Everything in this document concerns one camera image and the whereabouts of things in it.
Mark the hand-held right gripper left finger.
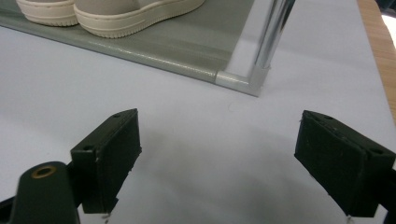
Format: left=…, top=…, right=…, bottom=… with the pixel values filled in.
left=70, top=107, right=143, bottom=215

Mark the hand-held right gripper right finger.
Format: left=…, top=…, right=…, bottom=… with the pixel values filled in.
left=293, top=109, right=396, bottom=218

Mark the metal shoe rack grey shelf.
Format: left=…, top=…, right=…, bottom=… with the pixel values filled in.
left=0, top=0, right=297, bottom=97

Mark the beige sneaker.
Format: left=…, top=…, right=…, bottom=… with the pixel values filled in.
left=15, top=0, right=79, bottom=27
left=73, top=0, right=206, bottom=39

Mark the white table cover sheet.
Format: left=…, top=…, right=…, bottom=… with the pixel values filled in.
left=0, top=0, right=396, bottom=224

